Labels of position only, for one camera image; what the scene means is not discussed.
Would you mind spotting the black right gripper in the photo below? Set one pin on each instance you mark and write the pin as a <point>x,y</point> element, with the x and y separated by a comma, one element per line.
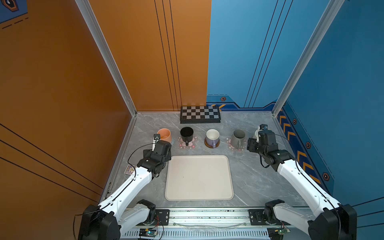
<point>250,143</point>

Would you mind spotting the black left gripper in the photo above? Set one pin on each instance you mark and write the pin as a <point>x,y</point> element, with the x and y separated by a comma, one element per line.
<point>147,154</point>

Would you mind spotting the grey mug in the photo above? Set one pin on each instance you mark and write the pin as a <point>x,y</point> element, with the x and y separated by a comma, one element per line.
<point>237,139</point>

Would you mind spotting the orange pink mug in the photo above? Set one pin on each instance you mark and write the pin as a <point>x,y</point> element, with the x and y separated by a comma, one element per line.
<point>165,135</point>

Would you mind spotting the pink flower coaster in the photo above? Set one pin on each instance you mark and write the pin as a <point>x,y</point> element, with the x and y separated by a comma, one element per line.
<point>232,148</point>
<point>192,144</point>

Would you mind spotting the black mug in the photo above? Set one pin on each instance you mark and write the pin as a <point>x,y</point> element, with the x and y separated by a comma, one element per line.
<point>187,135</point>

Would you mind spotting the white lavender mug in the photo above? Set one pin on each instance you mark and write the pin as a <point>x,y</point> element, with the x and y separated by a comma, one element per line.
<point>212,135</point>

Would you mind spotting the brown wooden round coaster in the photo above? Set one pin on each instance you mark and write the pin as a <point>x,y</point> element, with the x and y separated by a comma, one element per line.
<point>215,145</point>

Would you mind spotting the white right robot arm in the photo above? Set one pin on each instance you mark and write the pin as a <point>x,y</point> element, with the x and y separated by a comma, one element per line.
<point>329,219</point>

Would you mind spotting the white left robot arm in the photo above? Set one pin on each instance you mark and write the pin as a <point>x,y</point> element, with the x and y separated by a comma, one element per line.
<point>109,220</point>

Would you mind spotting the purple playing card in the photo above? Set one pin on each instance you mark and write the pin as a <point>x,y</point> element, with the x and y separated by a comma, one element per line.
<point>129,170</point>

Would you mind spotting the beige serving tray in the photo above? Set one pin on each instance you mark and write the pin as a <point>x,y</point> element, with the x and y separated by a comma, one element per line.
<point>199,178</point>

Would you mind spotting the black white chessboard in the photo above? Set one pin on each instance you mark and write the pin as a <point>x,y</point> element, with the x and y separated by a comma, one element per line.
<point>200,114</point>

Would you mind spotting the green circuit board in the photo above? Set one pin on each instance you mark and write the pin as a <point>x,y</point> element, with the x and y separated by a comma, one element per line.
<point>147,233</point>

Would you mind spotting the small right circuit board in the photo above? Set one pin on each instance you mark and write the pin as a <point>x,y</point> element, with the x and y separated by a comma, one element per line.
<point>278,234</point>

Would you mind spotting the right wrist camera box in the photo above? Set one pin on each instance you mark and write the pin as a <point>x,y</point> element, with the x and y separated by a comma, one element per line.
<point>266,136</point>

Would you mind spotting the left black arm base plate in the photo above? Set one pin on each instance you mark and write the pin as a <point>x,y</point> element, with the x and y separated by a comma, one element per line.
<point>159,216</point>

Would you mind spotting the aluminium front rail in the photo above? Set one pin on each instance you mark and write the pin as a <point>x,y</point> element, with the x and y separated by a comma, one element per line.
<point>211,219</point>

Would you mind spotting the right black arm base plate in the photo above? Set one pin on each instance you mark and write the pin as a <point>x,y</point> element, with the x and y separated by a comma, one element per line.
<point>257,217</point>

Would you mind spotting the aluminium right corner post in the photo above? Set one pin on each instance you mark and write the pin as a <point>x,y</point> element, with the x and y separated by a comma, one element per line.
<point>318,34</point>

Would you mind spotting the aluminium corner post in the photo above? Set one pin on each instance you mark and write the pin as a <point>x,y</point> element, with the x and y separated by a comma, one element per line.
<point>318,34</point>
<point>99,38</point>

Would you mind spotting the aluminium left corner post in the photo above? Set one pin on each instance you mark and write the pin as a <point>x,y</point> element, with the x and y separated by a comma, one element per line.
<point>99,38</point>

